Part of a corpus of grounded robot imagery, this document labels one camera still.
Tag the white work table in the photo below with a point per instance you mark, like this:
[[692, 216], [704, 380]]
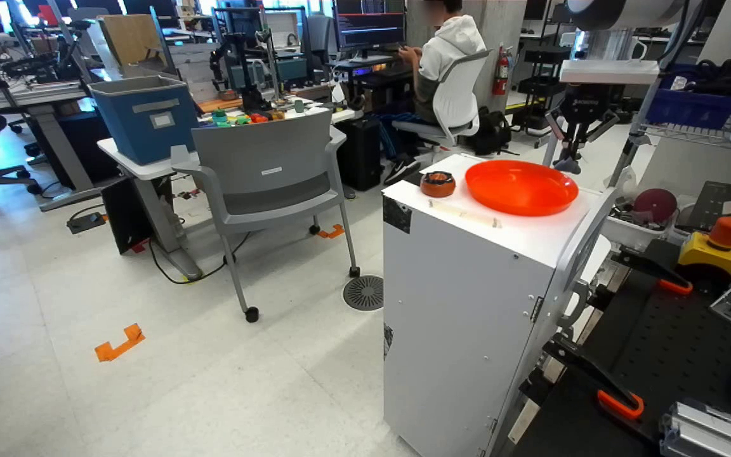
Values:
[[139, 168]]

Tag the blue plastic crate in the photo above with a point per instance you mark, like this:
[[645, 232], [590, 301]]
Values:
[[697, 104]]

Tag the white toy kitchen cabinet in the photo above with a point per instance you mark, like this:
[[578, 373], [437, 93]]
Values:
[[459, 321]]

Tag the grey four legged chair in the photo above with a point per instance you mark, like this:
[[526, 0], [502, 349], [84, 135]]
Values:
[[265, 161]]

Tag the black computer tower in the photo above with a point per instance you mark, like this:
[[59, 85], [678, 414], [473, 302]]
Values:
[[359, 156]]

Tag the grey round floor base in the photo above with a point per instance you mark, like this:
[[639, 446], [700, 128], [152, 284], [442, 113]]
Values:
[[365, 292]]

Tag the black floor box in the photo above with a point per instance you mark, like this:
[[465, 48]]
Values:
[[88, 221]]

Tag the light office swivel chair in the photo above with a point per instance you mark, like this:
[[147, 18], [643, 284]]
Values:
[[455, 97]]

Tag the seated person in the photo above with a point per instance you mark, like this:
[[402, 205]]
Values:
[[451, 42]]

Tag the slanted metal pole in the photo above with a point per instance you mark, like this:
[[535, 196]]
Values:
[[645, 113]]

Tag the brown small bowl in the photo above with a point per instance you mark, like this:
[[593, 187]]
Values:
[[437, 184]]

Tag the red fire extinguisher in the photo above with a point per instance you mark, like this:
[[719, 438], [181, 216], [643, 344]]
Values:
[[502, 75]]

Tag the aluminium extrusion bar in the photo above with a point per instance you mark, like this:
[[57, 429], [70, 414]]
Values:
[[711, 432]]

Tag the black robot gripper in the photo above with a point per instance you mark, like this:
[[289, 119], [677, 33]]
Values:
[[590, 104]]

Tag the black backpack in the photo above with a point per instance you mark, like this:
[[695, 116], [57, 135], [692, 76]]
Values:
[[493, 135]]

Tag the grey office desk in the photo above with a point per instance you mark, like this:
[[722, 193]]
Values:
[[11, 100]]

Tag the dark red round object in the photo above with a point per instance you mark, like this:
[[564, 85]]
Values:
[[657, 207]]

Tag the brown cardboard box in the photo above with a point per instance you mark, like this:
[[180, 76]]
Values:
[[133, 42]]

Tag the yellow emergency stop box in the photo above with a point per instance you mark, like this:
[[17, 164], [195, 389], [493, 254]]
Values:
[[715, 249]]

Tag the grey curved kitchen panel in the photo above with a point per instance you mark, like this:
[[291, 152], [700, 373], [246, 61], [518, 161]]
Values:
[[586, 244]]

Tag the black perforated robot table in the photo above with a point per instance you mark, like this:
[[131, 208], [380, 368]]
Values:
[[678, 356]]

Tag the grey metal plate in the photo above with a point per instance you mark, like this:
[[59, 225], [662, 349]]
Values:
[[718, 205]]

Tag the blue storage bin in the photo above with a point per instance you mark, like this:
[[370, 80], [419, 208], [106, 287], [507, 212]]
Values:
[[147, 117]]

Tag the orange round plate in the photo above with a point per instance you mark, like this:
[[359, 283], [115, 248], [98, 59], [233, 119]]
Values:
[[507, 191]]

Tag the dark computer monitor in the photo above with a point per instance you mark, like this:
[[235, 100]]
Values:
[[366, 29]]

